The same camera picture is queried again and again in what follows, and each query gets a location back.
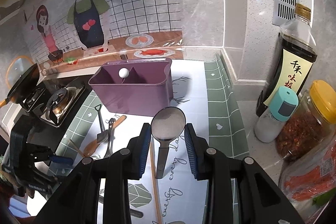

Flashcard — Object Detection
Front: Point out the wooden chopstick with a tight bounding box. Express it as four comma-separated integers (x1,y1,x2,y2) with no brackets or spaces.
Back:
68,139,85,158
149,141,163,224

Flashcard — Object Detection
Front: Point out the large steel spoon black handle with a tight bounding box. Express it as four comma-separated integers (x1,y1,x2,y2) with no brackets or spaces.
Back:
151,106,186,179

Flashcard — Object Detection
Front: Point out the black shovel shaped spoon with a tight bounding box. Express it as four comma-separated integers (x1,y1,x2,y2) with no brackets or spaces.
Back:
94,104,108,143

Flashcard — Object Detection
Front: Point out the brown wooden spoon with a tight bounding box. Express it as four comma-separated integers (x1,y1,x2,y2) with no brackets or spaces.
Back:
83,115,126,157

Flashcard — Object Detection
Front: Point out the black handled steel spoon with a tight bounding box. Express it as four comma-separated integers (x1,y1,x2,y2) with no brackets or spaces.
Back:
104,118,116,159

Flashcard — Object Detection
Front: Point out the green checkered table mat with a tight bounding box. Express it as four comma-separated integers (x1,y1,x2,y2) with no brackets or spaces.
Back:
47,54,250,224

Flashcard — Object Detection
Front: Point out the purple plastic utensil holder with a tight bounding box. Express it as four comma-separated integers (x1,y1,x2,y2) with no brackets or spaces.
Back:
88,58,173,117

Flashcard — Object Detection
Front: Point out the black gas stove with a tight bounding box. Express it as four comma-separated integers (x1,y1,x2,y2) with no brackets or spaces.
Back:
10,75,92,152

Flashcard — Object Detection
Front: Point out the salt shaker teal cap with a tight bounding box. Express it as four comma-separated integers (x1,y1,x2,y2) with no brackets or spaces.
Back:
254,86,298,143

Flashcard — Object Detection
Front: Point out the glass pan lid orange rim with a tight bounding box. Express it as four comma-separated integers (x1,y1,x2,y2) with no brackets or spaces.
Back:
5,55,33,89

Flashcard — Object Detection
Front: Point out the orange capped plastic bottle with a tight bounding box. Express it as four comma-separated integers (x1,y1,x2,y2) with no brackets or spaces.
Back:
279,135,335,222

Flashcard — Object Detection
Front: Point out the chili jar yellow lid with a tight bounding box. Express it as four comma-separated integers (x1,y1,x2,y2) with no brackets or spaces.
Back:
276,80,335,161

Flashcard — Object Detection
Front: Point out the soy sauce bottle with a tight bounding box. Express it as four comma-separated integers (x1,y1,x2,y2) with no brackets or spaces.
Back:
256,3,317,116

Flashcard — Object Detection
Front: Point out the black frying pan orange handle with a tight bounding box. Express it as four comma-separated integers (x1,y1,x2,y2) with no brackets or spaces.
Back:
1,64,40,107

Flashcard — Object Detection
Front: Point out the cartoon couple wall sticker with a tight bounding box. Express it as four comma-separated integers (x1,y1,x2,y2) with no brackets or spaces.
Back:
23,0,183,76

